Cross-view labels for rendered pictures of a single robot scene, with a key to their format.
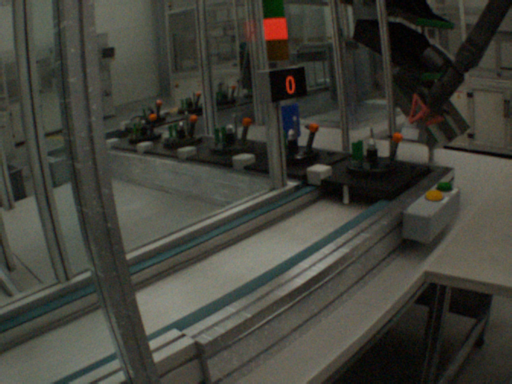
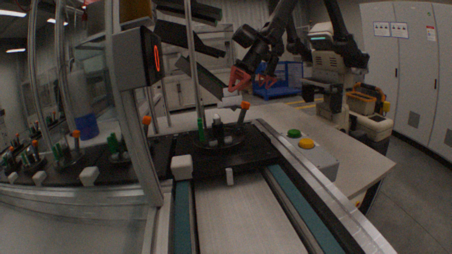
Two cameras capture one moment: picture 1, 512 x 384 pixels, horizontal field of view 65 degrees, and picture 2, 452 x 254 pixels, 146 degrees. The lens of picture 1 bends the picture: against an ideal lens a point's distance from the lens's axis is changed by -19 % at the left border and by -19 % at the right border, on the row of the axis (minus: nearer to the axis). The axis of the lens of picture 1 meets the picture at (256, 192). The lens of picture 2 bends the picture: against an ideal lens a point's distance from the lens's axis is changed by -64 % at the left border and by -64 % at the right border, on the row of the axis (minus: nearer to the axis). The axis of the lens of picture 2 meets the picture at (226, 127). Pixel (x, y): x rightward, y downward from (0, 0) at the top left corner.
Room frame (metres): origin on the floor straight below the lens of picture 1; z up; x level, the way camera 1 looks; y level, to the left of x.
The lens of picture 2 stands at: (0.82, 0.06, 1.19)
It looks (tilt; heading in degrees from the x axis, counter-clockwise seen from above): 21 degrees down; 308
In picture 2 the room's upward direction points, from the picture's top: 6 degrees counter-clockwise
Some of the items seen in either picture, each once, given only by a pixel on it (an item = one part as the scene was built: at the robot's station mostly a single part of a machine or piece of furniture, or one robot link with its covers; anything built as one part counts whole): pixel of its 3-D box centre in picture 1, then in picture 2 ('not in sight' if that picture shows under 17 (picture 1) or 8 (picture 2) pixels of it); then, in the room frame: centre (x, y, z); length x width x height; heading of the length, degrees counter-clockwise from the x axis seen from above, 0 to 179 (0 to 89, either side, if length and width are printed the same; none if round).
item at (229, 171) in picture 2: (347, 194); (229, 176); (1.03, -0.20, 0.95); 0.01 x 0.01 x 0.04; 46
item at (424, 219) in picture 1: (433, 210); (305, 154); (0.91, -0.39, 0.93); 0.21 x 0.07 x 0.06; 136
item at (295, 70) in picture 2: not in sight; (277, 78); (2.72, -5.02, 0.49); 1.26 x 0.87 x 0.98; 51
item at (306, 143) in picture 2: (434, 196); (306, 144); (0.91, -0.39, 0.96); 0.04 x 0.04 x 0.02
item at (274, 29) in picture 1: (275, 29); not in sight; (1.06, -0.08, 1.33); 0.05 x 0.05 x 0.05
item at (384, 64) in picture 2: not in sight; (386, 65); (-0.06, -3.57, 1.12); 0.80 x 0.54 x 2.25; 139
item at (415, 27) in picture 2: not in sight; (418, 73); (-0.61, -3.09, 1.12); 0.94 x 0.54 x 2.25; 139
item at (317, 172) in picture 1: (319, 174); (182, 167); (1.12, -0.15, 0.97); 0.05 x 0.05 x 0.04; 46
